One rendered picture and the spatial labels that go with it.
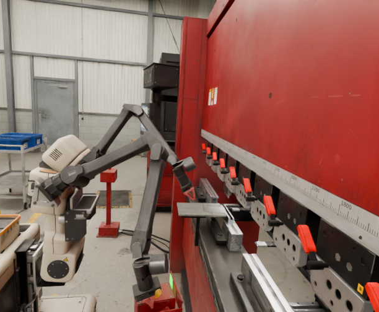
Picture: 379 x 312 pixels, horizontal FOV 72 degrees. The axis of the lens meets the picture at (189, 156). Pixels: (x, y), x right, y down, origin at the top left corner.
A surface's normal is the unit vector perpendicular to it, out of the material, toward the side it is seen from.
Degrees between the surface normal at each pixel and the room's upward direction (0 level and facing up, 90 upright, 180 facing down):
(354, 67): 90
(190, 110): 90
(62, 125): 90
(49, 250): 90
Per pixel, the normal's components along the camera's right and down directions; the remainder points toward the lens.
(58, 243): 0.17, 0.18
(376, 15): -0.99, -0.04
